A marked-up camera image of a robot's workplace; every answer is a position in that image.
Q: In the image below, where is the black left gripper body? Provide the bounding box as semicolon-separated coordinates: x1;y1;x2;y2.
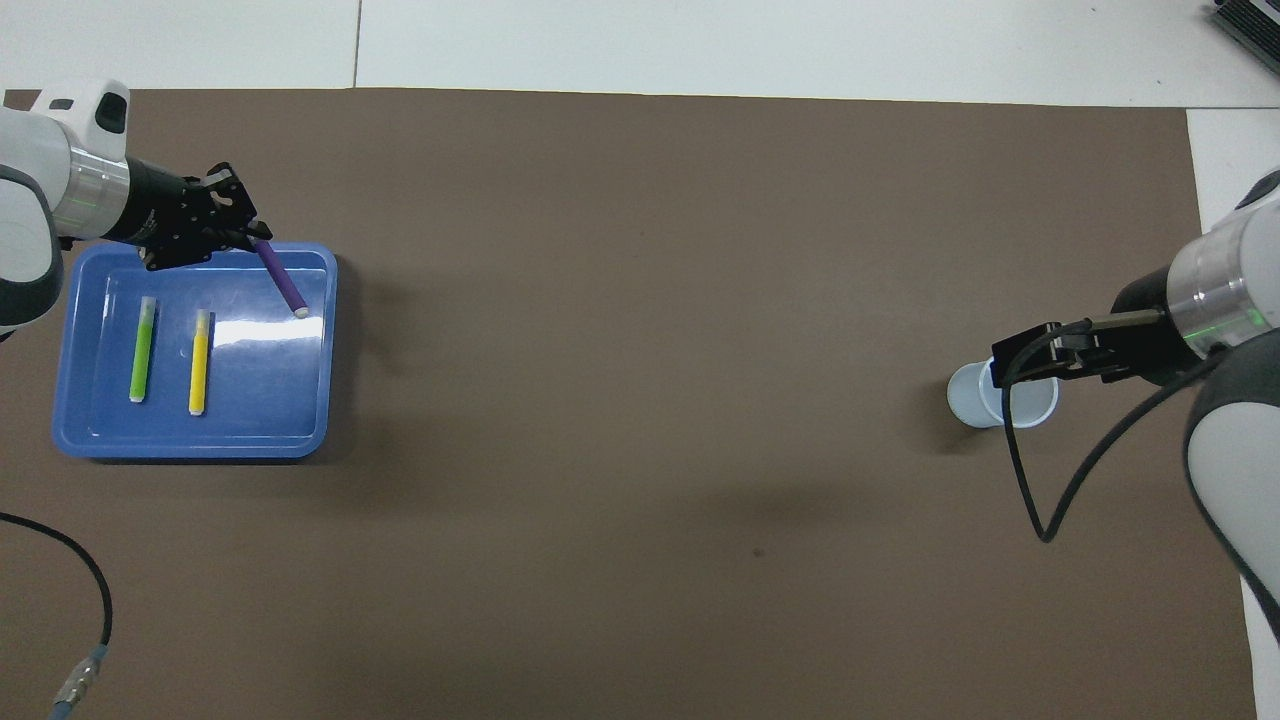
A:
118;158;239;253

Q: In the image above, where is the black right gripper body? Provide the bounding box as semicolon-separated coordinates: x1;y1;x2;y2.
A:
1070;265;1206;389

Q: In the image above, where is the purple pen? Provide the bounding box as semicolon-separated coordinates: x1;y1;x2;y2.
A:
253;238;310;320

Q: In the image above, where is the yellow pen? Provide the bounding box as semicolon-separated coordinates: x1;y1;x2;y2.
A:
189;309;212;417

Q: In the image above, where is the green pen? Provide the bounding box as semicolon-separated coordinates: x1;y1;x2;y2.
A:
129;297;159;404

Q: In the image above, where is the pale blue plastic cup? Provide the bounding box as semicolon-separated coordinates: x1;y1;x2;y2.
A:
947;355;1060;430

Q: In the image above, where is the blue plastic tray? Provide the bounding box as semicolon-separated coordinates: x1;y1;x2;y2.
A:
52;242;339;461

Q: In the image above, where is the grey laptop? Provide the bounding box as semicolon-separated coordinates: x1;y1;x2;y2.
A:
1210;0;1280;73

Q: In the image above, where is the brown table mat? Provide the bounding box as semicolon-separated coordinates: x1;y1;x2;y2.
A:
0;88;1259;720

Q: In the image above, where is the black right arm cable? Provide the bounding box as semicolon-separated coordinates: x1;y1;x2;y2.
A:
1002;310;1226;544

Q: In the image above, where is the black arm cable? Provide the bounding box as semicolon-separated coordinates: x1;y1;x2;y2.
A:
0;512;113;720
1002;310;1226;544

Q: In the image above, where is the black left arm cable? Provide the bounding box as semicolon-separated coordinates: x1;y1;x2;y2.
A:
0;512;113;720

